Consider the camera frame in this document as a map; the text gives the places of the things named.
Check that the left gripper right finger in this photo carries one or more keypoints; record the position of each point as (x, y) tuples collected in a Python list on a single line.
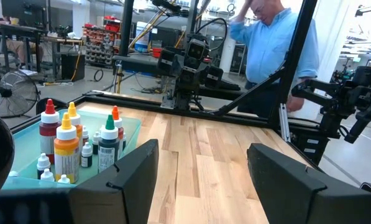
[(281, 186)]

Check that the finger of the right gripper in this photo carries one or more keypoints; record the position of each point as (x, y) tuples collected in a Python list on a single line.
[(167, 62), (214, 77)]

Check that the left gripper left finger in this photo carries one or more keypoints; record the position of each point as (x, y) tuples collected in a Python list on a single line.
[(126, 193)]

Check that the green food coloring bottle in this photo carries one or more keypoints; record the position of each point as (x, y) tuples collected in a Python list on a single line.
[(108, 146)]

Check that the small white-capped dropper bottle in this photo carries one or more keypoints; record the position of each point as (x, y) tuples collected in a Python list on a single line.
[(43, 161), (85, 133), (13, 173), (63, 180), (124, 140), (86, 152), (47, 176), (96, 140)]

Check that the orange-tipped red coloring bottle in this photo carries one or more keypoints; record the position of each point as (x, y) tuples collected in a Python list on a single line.
[(119, 124)]

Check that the red-tipped dark red bottle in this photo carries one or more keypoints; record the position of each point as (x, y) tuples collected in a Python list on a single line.
[(48, 133)]

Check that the black background robot arm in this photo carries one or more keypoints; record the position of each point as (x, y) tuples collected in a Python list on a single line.
[(343, 93)]

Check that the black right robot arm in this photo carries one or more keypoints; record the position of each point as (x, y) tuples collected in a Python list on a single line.
[(185, 93)]

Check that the white and blue bucket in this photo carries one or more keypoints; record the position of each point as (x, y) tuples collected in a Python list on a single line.
[(142, 34)]

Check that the black control box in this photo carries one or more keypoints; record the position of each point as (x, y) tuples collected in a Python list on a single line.
[(309, 155)]

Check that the person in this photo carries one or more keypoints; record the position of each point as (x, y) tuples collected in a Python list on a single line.
[(17, 46), (266, 46)]

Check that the parts bin shelf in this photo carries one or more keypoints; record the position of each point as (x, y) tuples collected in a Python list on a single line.
[(99, 46)]

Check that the person's hand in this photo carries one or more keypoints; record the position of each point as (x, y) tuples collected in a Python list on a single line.
[(294, 103)]

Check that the teal translucent plastic tray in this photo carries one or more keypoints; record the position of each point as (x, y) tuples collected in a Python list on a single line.
[(26, 146)]

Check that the black monitor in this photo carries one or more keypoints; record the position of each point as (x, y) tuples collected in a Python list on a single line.
[(23, 12)]

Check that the black desk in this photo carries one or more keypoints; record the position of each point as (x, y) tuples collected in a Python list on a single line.
[(17, 31)]

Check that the black floor fan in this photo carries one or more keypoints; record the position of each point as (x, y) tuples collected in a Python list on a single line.
[(5, 91)]

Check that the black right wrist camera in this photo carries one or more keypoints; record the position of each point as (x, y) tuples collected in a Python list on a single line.
[(196, 52)]

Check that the grey metal frame bracket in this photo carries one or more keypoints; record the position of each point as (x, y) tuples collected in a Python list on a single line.
[(168, 101)]

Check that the silver post bracket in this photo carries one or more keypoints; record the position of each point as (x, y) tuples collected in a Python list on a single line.
[(284, 124)]

